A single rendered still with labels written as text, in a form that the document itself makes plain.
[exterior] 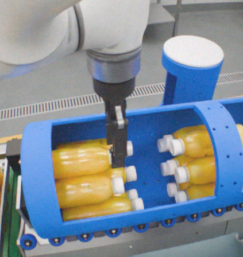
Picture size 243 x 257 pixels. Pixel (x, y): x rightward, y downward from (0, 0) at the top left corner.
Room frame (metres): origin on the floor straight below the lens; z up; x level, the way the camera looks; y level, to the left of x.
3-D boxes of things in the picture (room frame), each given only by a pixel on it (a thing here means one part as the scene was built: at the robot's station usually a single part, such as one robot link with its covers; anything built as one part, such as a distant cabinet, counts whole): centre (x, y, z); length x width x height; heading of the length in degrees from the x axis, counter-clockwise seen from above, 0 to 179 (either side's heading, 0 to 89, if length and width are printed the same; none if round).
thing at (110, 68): (0.39, 0.01, 1.41); 0.09 x 0.09 x 0.06
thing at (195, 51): (1.09, -0.33, 1.03); 0.28 x 0.28 x 0.01
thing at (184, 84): (1.09, -0.33, 0.59); 0.28 x 0.28 x 0.88
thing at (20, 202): (0.35, 0.26, 0.99); 0.10 x 0.02 x 0.12; 10
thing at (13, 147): (0.53, 0.34, 0.95); 0.10 x 0.07 x 0.10; 10
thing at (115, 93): (0.39, 0.01, 1.34); 0.08 x 0.07 x 0.09; 11
